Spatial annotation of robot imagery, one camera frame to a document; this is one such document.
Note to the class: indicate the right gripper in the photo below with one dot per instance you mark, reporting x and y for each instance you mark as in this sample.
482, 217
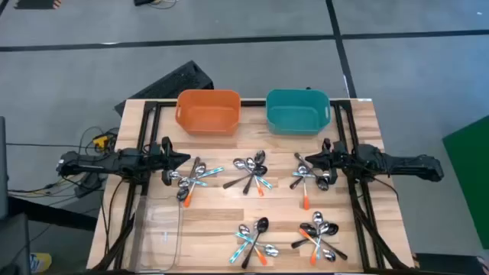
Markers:
334, 160

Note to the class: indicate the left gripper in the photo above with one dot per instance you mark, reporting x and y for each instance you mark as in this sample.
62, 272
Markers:
166, 164

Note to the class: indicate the cutlery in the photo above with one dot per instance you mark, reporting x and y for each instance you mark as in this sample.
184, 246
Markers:
295, 185

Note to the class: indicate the large metal spoon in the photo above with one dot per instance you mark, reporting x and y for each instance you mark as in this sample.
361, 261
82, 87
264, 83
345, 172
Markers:
263, 224

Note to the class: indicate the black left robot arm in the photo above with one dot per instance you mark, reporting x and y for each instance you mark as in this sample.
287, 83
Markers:
95, 163

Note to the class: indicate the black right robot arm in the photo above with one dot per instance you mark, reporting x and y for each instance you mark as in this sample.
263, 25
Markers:
401, 164

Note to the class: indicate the teal plastic bin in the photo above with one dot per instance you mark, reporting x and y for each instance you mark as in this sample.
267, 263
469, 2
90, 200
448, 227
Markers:
298, 114

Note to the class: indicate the orange plastic bin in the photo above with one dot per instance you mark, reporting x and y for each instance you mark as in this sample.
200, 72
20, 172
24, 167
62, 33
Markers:
208, 114

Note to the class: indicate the black foam wedge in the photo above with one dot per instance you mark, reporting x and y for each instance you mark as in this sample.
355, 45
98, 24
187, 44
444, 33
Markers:
172, 84

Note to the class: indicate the green panel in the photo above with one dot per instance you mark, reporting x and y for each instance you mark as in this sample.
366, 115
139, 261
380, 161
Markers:
471, 172

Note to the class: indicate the yellow and blue package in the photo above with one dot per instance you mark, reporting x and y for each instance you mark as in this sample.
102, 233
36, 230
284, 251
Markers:
40, 262

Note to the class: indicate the black orange striped object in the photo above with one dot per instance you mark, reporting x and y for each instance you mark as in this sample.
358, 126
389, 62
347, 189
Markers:
36, 4

